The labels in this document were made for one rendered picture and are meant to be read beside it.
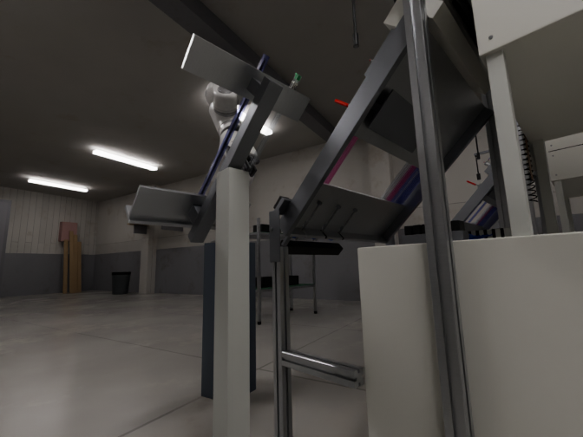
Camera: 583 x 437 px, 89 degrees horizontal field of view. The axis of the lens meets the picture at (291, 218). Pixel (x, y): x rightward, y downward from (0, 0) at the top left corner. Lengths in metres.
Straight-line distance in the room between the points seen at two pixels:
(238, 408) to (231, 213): 0.43
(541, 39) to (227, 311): 0.84
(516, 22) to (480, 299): 0.55
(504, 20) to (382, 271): 0.58
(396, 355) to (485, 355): 0.19
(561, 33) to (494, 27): 0.12
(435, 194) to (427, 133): 0.14
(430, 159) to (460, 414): 0.50
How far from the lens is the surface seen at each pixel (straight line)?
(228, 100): 1.01
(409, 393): 0.81
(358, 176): 5.18
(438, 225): 0.68
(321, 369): 0.90
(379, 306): 0.79
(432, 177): 0.70
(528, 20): 0.82
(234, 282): 0.70
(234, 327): 0.72
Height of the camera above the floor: 0.58
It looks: 9 degrees up
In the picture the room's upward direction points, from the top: 2 degrees counter-clockwise
